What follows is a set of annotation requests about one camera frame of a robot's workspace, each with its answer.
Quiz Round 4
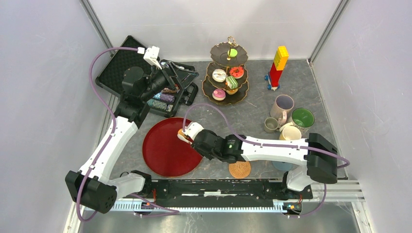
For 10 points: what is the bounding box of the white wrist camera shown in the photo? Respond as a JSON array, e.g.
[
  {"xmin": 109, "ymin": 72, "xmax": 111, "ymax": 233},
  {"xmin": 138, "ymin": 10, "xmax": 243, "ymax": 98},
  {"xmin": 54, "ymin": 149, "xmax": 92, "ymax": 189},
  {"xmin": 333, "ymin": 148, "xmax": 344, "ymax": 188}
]
[
  {"xmin": 183, "ymin": 122, "xmax": 204, "ymax": 140},
  {"xmin": 137, "ymin": 46, "xmax": 162, "ymax": 69}
]

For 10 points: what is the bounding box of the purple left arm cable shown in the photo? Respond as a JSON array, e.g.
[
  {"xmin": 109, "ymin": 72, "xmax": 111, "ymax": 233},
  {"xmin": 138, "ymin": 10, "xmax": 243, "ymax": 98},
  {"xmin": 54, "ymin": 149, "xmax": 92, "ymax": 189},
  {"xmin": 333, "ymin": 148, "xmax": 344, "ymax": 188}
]
[{"xmin": 76, "ymin": 47, "xmax": 139, "ymax": 223}]

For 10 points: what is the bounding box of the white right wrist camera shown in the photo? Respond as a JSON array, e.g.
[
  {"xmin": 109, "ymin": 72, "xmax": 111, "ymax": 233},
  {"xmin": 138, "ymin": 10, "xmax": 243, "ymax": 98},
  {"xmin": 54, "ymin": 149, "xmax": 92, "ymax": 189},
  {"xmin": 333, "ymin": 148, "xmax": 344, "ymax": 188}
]
[{"xmin": 183, "ymin": 122, "xmax": 204, "ymax": 140}]

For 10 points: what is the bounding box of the green matcha cake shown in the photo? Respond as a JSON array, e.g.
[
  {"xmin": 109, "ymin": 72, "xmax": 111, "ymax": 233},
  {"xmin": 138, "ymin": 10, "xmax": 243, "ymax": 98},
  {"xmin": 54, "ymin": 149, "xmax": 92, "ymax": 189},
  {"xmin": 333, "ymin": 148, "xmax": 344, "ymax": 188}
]
[{"xmin": 225, "ymin": 76, "xmax": 239, "ymax": 90}]

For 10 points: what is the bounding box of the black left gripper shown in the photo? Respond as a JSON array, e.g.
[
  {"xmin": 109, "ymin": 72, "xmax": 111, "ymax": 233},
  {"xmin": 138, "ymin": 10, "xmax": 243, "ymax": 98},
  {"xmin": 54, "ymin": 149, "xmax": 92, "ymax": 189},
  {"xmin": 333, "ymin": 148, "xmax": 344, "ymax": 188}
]
[{"xmin": 140, "ymin": 61, "xmax": 199, "ymax": 102}]

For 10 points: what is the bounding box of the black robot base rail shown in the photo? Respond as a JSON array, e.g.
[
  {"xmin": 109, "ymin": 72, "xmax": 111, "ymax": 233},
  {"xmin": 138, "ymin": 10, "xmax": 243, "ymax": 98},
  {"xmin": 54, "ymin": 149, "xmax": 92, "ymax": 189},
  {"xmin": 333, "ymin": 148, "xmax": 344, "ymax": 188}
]
[{"xmin": 139, "ymin": 179, "xmax": 313, "ymax": 208}]

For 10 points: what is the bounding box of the blue round coaster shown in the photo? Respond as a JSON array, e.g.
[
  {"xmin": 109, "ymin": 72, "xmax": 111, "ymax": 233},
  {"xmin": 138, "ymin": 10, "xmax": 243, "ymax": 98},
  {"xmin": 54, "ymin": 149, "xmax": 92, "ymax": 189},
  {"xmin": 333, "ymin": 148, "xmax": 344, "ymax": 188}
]
[{"xmin": 272, "ymin": 161, "xmax": 297, "ymax": 172}]

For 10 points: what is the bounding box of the green inside ceramic mug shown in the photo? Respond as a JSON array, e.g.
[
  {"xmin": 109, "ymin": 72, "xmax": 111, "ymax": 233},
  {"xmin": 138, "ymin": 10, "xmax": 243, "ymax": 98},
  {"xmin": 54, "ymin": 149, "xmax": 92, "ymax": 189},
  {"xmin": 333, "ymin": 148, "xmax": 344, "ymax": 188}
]
[{"xmin": 287, "ymin": 108, "xmax": 315, "ymax": 133}]

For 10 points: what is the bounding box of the three-tier black gold stand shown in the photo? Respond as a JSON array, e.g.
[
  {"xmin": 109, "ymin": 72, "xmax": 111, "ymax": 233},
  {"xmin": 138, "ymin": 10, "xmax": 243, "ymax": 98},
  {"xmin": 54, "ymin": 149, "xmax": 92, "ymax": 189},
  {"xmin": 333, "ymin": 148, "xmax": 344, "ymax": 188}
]
[{"xmin": 202, "ymin": 36, "xmax": 249, "ymax": 105}]

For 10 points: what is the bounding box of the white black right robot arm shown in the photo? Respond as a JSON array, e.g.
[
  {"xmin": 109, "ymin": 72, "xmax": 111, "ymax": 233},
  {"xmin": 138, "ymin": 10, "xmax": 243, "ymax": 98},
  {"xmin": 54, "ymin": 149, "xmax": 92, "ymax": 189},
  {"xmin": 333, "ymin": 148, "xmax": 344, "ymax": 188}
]
[{"xmin": 177, "ymin": 127, "xmax": 338, "ymax": 198}]

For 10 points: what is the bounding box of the pink ceramic mug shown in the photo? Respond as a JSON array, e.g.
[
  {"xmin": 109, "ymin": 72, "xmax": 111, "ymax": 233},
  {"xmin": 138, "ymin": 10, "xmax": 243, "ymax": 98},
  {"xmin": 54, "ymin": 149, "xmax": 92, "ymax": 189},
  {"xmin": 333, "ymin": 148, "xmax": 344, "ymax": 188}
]
[{"xmin": 270, "ymin": 95, "xmax": 294, "ymax": 126}]

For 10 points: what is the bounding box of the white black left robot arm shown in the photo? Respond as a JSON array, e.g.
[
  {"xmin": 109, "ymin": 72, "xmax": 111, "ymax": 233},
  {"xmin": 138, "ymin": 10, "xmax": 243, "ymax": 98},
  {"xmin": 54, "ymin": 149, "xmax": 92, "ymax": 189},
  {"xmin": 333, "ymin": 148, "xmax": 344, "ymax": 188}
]
[{"xmin": 65, "ymin": 61, "xmax": 199, "ymax": 220}]

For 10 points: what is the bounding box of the black poker chip case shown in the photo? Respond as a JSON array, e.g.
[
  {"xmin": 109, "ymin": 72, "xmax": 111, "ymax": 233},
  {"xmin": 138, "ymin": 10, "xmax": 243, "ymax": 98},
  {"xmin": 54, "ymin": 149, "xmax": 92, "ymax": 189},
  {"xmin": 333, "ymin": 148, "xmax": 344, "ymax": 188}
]
[{"xmin": 95, "ymin": 50, "xmax": 198, "ymax": 117}]

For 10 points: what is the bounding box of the orange macaron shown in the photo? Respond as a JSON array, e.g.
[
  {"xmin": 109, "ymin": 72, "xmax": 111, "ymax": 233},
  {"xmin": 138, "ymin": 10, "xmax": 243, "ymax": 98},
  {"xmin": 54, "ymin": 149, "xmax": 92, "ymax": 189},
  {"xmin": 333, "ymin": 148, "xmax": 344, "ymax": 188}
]
[{"xmin": 178, "ymin": 129, "xmax": 186, "ymax": 138}]

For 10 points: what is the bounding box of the white chocolate striped donut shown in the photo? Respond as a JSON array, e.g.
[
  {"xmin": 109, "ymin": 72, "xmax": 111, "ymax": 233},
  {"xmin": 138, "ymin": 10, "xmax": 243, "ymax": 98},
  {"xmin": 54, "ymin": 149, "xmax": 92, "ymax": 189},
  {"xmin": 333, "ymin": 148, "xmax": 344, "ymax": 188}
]
[{"xmin": 212, "ymin": 69, "xmax": 227, "ymax": 83}]

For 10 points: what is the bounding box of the small grey cup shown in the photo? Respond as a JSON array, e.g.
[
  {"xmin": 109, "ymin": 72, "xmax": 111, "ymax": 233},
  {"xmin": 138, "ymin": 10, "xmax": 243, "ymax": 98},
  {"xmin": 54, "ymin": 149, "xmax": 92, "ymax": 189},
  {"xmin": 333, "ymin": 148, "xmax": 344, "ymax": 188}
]
[{"xmin": 264, "ymin": 117, "xmax": 279, "ymax": 133}]

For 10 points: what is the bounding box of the red frosted donut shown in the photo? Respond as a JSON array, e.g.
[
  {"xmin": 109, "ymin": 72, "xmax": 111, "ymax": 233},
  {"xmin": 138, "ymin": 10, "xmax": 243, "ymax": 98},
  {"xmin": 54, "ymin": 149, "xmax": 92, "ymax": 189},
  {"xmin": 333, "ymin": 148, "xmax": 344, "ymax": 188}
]
[{"xmin": 229, "ymin": 66, "xmax": 244, "ymax": 79}]

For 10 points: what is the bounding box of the yellow ceramic mug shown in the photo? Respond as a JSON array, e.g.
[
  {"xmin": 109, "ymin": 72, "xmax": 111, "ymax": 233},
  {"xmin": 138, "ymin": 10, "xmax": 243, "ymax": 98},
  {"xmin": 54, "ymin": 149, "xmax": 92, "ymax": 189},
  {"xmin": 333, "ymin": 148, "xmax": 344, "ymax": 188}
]
[{"xmin": 279, "ymin": 126, "xmax": 302, "ymax": 141}]

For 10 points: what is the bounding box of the red yellow toy block tower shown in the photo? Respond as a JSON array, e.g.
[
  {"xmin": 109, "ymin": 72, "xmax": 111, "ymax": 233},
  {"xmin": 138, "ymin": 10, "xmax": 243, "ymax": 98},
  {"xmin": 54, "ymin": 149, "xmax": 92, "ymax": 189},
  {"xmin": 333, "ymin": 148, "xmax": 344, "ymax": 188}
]
[{"xmin": 264, "ymin": 46, "xmax": 289, "ymax": 91}]

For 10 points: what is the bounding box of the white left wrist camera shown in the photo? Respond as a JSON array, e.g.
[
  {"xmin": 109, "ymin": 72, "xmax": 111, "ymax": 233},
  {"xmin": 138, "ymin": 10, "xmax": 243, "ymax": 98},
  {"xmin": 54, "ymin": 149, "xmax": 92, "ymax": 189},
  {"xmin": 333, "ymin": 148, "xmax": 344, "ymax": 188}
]
[{"xmin": 137, "ymin": 46, "xmax": 162, "ymax": 69}]

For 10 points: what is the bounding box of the red round tray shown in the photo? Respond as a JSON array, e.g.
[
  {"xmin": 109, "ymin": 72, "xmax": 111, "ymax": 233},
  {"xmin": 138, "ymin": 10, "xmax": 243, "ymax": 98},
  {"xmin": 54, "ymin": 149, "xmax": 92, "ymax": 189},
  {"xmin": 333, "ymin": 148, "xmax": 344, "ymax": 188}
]
[{"xmin": 142, "ymin": 117, "xmax": 203, "ymax": 178}]

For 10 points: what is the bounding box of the green macaron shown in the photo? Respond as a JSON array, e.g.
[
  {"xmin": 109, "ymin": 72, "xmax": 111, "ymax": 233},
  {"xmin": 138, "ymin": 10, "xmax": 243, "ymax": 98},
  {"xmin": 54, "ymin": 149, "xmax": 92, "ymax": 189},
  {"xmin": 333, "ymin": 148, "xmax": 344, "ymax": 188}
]
[{"xmin": 227, "ymin": 49, "xmax": 238, "ymax": 58}]

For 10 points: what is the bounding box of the pink frosted donut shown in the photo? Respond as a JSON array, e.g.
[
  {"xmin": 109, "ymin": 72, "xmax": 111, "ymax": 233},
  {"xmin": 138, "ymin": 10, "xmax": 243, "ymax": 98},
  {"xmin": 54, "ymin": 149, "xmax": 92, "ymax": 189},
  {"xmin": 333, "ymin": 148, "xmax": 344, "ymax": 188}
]
[{"xmin": 212, "ymin": 89, "xmax": 226, "ymax": 101}]

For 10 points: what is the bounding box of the woven coaster front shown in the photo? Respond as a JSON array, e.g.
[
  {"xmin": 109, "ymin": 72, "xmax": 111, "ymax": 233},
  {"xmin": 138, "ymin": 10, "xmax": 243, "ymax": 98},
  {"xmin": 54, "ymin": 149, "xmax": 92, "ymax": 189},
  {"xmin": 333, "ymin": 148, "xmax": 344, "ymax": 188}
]
[{"xmin": 228, "ymin": 162, "xmax": 251, "ymax": 179}]

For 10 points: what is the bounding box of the small brown pastry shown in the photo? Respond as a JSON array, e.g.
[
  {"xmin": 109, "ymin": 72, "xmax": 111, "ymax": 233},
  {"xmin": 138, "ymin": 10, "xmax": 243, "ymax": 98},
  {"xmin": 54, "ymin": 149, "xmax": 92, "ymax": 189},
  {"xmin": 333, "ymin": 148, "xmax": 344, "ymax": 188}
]
[{"xmin": 226, "ymin": 88, "xmax": 238, "ymax": 95}]

